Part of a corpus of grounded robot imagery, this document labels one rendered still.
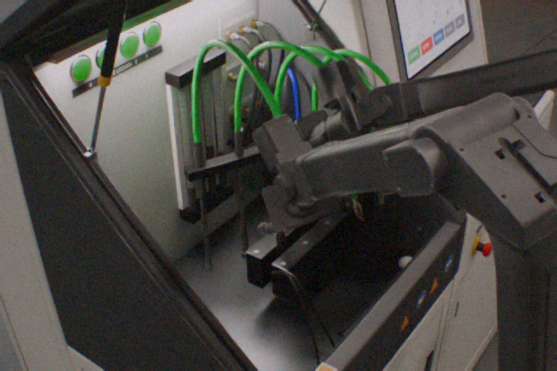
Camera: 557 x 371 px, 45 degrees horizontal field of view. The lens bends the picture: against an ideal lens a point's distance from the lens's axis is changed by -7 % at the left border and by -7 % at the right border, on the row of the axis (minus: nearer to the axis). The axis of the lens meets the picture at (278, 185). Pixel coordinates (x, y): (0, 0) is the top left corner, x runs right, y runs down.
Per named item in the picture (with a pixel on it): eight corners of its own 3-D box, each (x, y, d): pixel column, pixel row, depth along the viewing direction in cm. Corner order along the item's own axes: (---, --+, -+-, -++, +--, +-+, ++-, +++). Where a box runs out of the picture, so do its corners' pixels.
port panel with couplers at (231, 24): (237, 144, 161) (230, 15, 144) (224, 139, 163) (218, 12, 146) (271, 120, 170) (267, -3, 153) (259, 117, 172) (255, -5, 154)
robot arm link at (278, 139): (290, 197, 87) (350, 169, 89) (248, 115, 89) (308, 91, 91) (273, 219, 98) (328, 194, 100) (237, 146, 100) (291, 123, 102)
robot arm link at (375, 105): (392, 111, 104) (411, 114, 111) (365, 41, 105) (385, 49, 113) (324, 141, 109) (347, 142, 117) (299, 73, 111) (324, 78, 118)
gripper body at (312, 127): (318, 112, 123) (340, 97, 116) (345, 165, 122) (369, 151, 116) (290, 124, 119) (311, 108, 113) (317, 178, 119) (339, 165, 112)
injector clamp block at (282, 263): (287, 326, 144) (286, 270, 136) (248, 306, 149) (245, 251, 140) (371, 240, 167) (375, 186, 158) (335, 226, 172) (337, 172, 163)
